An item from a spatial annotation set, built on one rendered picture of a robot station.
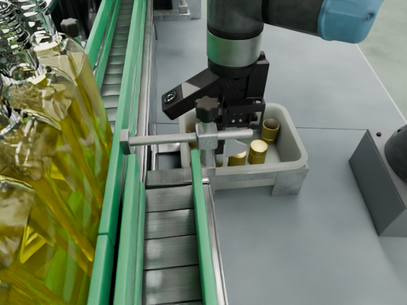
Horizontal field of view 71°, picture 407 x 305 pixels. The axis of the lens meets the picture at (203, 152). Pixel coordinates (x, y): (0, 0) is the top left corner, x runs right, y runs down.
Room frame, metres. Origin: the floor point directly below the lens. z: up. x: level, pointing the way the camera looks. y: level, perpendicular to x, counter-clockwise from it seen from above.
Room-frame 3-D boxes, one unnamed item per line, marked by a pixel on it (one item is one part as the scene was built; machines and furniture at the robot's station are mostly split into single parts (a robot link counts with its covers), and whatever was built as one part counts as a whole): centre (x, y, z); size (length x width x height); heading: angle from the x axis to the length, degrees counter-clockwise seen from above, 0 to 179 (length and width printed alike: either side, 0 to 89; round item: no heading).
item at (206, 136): (0.26, 0.02, 0.95); 0.17 x 0.03 x 0.12; 96
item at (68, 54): (0.25, 0.15, 0.99); 0.06 x 0.06 x 0.21; 6
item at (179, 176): (0.26, 0.04, 0.85); 0.09 x 0.04 x 0.07; 96
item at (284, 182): (0.38, -0.04, 0.79); 0.27 x 0.17 x 0.08; 96
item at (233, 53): (0.38, -0.04, 1.02); 0.08 x 0.08 x 0.05
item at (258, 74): (0.38, -0.05, 0.94); 0.09 x 0.08 x 0.12; 96
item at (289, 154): (0.39, -0.07, 0.80); 0.22 x 0.17 x 0.09; 96
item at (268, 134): (0.45, -0.14, 0.79); 0.04 x 0.04 x 0.04
